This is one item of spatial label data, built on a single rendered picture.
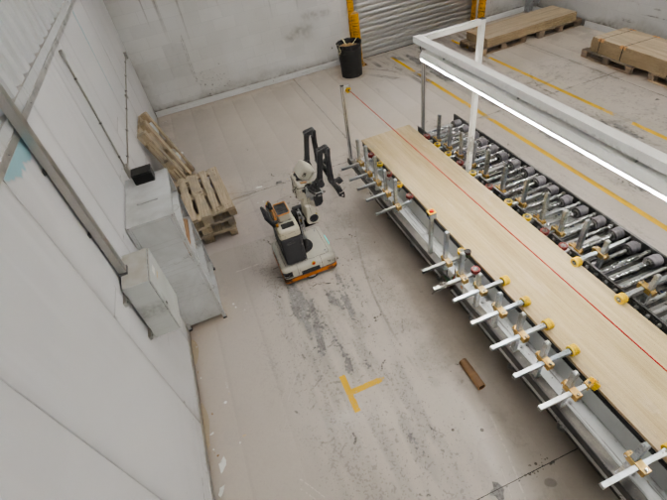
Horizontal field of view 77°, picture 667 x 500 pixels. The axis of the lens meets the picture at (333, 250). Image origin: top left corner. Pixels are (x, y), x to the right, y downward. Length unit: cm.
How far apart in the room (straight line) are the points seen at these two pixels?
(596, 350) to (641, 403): 42
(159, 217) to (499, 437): 352
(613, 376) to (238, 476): 301
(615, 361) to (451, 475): 152
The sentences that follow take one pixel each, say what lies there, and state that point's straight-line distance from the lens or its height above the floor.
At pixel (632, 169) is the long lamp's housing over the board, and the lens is 264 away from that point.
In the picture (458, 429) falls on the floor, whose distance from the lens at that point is 409.
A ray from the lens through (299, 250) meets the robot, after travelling 486.
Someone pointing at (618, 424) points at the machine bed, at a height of 76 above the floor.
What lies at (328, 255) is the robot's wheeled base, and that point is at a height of 27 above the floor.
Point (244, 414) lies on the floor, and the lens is 438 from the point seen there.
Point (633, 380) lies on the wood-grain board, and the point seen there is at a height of 90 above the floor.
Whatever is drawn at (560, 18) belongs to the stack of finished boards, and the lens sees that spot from 1196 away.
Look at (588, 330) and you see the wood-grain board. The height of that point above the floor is 90.
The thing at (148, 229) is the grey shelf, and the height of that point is 147.
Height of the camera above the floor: 373
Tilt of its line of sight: 43 degrees down
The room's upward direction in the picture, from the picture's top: 11 degrees counter-clockwise
